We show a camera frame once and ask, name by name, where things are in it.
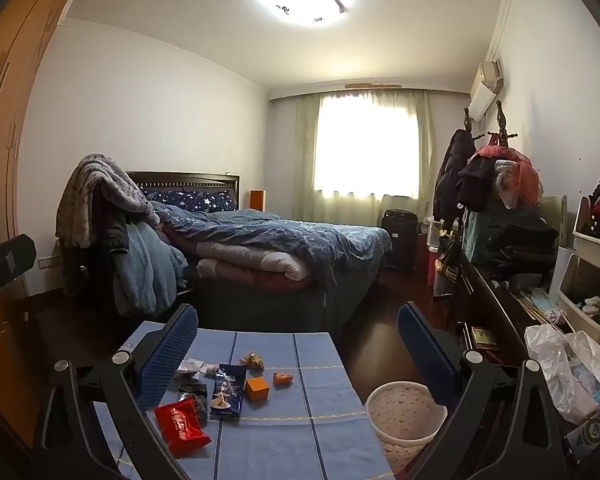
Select white plastic bag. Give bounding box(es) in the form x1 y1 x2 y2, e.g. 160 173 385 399
524 324 600 426

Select dark quilted jacket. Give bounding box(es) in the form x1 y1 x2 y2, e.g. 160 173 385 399
62 190 131 296

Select blue tablecloth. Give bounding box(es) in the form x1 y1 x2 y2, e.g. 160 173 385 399
97 320 396 480

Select light blue fleece robe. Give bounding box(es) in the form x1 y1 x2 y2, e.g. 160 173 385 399
112 220 190 317

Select small orange box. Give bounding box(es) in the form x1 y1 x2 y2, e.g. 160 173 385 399
244 376 272 402

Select navy star print pillow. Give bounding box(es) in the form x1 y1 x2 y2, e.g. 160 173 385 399
142 187 236 213

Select black suitcase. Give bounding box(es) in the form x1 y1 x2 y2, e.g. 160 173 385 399
380 208 420 273

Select white wrapper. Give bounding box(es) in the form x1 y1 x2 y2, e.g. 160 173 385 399
176 358 218 378

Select blue duvet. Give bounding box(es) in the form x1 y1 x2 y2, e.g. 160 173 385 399
150 202 393 288

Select teal printed bag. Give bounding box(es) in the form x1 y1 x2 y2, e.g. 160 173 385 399
462 210 492 264

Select yellow green book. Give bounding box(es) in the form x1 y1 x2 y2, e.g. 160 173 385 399
470 327 498 351

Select pile of folded blankets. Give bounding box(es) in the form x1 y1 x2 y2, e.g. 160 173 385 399
195 240 313 289

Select white stacked storage bins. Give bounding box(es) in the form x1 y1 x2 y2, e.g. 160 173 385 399
557 195 600 361

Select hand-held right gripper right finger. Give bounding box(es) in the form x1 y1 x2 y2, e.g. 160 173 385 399
397 302 570 480

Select blue snack packet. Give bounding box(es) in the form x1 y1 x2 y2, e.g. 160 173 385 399
209 362 248 418

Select black yellow bag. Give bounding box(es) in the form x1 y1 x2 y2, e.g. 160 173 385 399
436 220 465 281

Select dark round object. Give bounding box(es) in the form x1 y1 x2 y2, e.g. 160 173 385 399
565 405 600 466

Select red storage box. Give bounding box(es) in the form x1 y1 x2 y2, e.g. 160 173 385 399
414 234 432 273

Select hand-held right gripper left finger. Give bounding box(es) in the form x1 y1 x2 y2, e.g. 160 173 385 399
32 303 201 480

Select white air conditioner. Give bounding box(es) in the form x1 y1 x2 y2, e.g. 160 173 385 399
467 59 505 122

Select stack of black clothes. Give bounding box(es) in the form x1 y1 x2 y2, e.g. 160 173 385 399
485 210 561 275

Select wooden coat rack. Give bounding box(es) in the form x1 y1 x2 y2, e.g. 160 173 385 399
462 100 518 161

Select wooden bookshelf with books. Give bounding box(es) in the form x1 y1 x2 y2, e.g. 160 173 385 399
445 250 581 461

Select dark snack wrapper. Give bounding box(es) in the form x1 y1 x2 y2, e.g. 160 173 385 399
176 382 210 423

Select black jacket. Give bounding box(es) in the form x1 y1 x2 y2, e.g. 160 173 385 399
457 154 501 212

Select white waste basket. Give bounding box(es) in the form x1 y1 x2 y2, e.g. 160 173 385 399
364 381 448 478

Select orange wooden wardrobe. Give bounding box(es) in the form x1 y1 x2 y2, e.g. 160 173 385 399
0 0 113 456

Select grey fleece blanket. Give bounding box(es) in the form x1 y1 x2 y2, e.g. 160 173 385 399
55 154 161 251

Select dark wooden headboard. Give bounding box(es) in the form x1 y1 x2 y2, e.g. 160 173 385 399
125 170 241 211

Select white plastic jug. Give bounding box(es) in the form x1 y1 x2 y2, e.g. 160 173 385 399
426 217 443 256

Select red snack packet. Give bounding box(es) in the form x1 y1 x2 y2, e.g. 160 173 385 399
153 399 212 460

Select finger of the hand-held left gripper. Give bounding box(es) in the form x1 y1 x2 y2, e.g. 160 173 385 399
0 234 37 313

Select red garment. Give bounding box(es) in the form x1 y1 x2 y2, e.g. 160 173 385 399
480 146 542 207

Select sheer pale curtain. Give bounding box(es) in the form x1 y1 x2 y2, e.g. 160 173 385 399
292 91 438 223

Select white panel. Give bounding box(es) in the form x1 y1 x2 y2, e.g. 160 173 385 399
539 194 577 306

